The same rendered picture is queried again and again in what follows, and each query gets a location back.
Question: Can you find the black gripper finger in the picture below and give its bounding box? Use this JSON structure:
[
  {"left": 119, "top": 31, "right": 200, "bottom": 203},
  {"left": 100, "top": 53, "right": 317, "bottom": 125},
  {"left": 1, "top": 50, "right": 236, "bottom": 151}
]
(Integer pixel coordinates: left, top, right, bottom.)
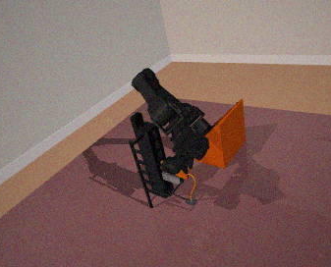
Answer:
[
  {"left": 187, "top": 155, "right": 194, "bottom": 169},
  {"left": 182, "top": 160, "right": 190, "bottom": 174}
]

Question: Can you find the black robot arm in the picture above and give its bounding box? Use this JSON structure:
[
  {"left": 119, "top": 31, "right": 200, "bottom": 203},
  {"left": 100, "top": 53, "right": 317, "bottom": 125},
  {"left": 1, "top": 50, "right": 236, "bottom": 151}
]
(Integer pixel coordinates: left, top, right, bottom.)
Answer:
[{"left": 132, "top": 68, "right": 215, "bottom": 161}]

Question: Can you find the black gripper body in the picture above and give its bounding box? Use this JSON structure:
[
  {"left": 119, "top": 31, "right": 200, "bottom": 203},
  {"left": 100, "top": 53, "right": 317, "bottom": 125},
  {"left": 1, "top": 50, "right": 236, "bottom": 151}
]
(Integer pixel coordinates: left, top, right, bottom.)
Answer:
[{"left": 161, "top": 133, "right": 205, "bottom": 174}]

